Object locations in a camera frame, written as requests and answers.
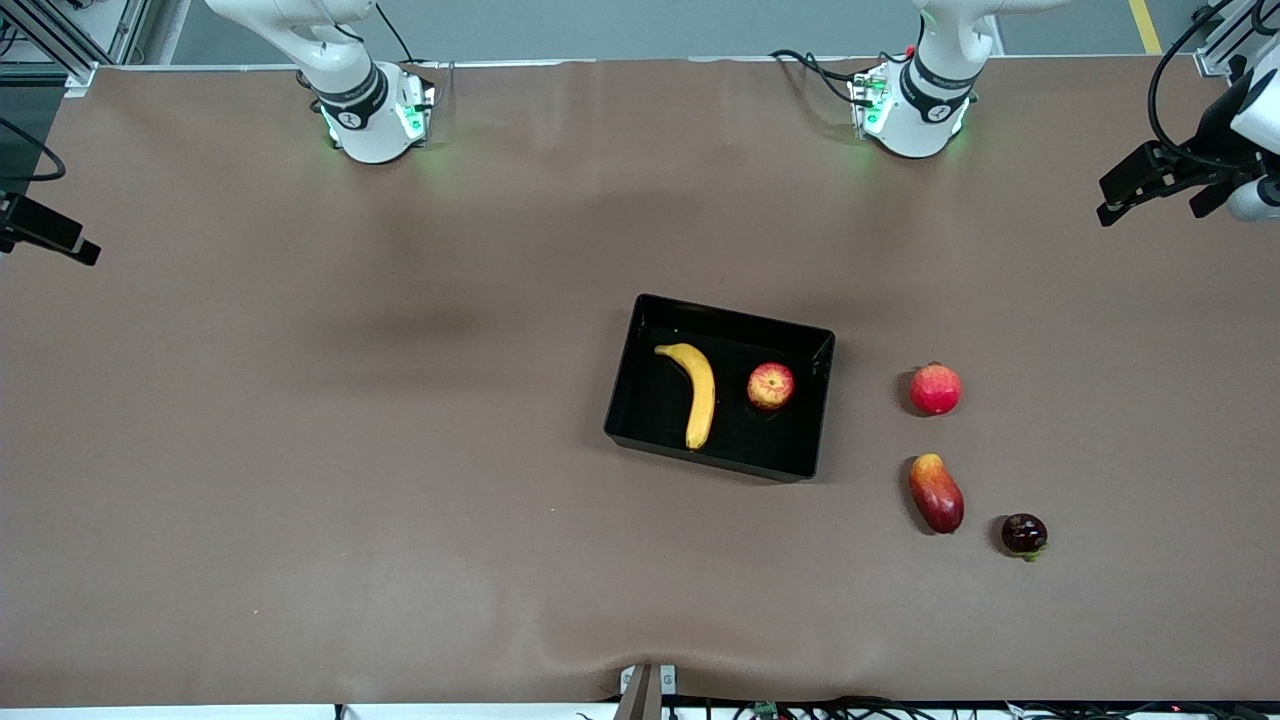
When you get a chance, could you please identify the yellow banana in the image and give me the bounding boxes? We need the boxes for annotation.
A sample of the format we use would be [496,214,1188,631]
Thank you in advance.
[654,342,717,451]

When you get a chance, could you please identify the grey table clamp bracket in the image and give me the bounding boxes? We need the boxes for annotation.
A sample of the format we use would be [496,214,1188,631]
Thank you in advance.
[618,663,679,720]

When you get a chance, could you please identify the black rectangular plastic box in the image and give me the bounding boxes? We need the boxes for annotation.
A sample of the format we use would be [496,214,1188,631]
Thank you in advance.
[603,293,837,484]

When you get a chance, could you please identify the aluminium frame profile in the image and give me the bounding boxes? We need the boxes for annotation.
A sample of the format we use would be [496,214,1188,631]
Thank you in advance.
[0,0,151,97]
[1195,0,1280,77]

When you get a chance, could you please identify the brown table cover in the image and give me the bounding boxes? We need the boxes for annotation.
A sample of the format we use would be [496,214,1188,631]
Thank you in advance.
[0,55,1280,707]

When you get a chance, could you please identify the red and yellow apple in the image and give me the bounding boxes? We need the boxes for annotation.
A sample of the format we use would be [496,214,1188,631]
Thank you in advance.
[747,362,797,412]

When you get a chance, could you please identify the red and yellow mango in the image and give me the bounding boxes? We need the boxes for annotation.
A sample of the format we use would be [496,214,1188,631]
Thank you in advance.
[908,453,966,535]

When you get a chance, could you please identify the black right base cable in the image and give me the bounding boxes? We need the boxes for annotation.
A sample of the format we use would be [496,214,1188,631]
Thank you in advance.
[375,0,417,66]

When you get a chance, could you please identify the dark purple mangosteen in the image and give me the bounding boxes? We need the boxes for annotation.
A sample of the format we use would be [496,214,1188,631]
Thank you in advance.
[1001,513,1049,561]

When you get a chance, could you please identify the black left base cables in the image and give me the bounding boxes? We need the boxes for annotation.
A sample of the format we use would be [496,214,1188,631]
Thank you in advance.
[770,48,891,109]

